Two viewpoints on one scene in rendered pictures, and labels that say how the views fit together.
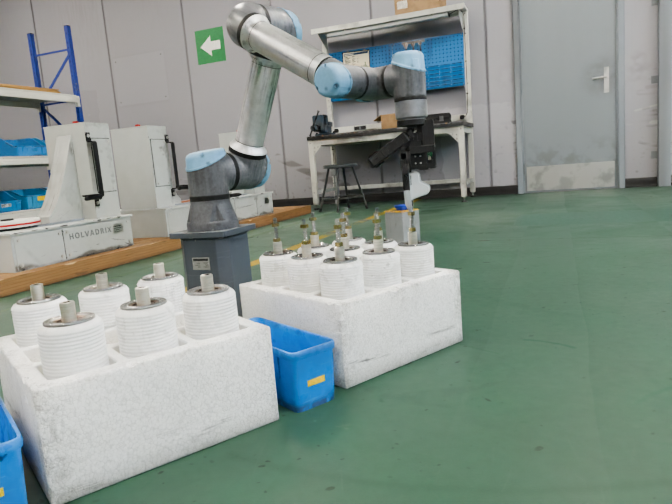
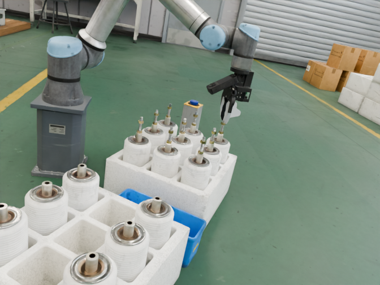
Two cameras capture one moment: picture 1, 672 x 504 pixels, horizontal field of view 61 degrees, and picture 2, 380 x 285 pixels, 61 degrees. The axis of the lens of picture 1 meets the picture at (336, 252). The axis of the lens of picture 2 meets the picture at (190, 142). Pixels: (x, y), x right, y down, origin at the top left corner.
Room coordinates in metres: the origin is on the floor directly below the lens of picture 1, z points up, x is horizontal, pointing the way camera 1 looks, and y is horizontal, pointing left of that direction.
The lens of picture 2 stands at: (0.43, 0.55, 0.73)
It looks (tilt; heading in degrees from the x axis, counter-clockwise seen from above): 23 degrees down; 328
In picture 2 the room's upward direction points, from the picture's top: 11 degrees clockwise
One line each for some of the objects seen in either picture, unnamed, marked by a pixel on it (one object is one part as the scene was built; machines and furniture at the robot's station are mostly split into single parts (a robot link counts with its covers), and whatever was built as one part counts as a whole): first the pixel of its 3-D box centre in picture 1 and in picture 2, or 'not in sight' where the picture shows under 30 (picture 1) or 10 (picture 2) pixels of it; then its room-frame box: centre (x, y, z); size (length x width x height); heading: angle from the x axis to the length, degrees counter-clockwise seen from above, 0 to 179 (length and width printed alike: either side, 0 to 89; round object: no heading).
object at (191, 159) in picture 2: (340, 260); (198, 161); (1.23, -0.01, 0.25); 0.08 x 0.08 x 0.01
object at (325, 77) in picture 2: not in sight; (325, 77); (3.41, -3.33, 0.15); 0.30 x 0.24 x 0.30; 157
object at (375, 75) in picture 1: (370, 84); (218, 35); (1.43, -0.12, 0.64); 0.11 x 0.11 x 0.08; 48
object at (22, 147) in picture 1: (15, 147); not in sight; (6.11, 3.24, 0.90); 0.50 x 0.38 x 0.21; 67
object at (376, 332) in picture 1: (350, 312); (173, 176); (1.39, -0.02, 0.09); 0.39 x 0.39 x 0.18; 40
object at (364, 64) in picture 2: not in sight; (365, 61); (3.24, -3.81, 0.45); 0.30 x 0.24 x 0.30; 156
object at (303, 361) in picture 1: (275, 360); (155, 226); (1.16, 0.15, 0.06); 0.30 x 0.11 x 0.12; 38
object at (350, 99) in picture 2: not in sight; (365, 102); (2.52, -2.97, 0.09); 0.39 x 0.39 x 0.18; 69
